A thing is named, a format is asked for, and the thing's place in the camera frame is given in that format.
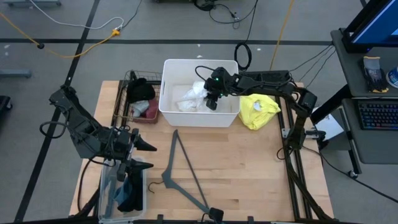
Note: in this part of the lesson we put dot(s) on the blue knitted cloth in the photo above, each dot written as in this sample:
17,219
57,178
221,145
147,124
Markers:
122,193

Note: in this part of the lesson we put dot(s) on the computer desk stand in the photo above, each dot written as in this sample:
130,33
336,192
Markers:
373,146

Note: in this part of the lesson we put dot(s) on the black table-level camera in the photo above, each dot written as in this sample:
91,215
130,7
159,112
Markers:
216,215

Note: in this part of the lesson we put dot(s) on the white cloth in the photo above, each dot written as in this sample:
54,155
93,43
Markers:
194,98

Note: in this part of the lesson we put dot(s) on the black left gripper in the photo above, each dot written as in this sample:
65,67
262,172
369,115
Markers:
129,143

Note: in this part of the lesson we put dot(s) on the clear plastic bin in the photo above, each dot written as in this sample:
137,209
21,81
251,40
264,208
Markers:
104,202

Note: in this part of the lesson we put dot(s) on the blue white round container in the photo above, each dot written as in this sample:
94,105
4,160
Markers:
393,77

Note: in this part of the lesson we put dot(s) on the grey yellow work glove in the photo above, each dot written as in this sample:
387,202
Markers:
374,74

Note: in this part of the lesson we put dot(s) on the grey sweat cloth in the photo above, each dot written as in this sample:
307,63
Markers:
140,107

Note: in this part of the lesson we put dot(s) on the computer monitor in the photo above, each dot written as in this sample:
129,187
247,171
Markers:
373,28

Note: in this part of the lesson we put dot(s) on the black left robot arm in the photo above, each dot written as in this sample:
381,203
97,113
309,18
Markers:
81,130

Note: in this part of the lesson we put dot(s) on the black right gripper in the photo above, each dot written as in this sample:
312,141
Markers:
220,82

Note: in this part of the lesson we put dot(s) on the yellow cloth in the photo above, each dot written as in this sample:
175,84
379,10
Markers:
258,113

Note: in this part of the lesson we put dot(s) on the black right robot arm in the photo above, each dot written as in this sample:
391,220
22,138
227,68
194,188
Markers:
267,87

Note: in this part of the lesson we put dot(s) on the pink cloth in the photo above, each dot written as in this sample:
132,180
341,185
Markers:
152,110

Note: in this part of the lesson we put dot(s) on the black keyboard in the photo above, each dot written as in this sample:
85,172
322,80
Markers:
379,115

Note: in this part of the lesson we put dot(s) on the black aluminium table frame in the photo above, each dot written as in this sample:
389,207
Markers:
295,174

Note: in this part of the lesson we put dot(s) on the black cloth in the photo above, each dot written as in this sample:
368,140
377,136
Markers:
140,90
135,193

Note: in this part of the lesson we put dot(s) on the white plastic laundry basket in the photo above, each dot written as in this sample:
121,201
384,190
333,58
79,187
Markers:
186,119

